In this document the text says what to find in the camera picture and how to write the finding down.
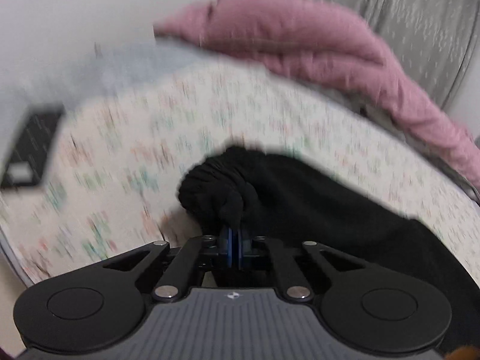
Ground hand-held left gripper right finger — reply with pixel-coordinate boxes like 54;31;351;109
234;227;366;304

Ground black pants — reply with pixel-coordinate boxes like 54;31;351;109
176;144;480;360

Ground grey bed sheet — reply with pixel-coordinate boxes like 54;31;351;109
92;39;214;87

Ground black flat object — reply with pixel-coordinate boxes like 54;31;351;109
0;103;67;192

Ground grey star-patterned curtain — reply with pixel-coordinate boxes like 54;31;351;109
292;0;480;110

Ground floral bed sheet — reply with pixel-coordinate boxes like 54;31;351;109
0;60;480;286

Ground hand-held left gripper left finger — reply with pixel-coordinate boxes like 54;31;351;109
101;227;234;302

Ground pink duvet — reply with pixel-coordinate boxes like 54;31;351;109
154;0;480;194

